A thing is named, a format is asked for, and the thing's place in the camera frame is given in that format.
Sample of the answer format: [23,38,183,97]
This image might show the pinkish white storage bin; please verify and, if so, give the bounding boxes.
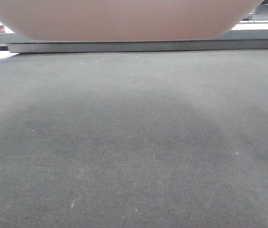
[0,0,260,41]

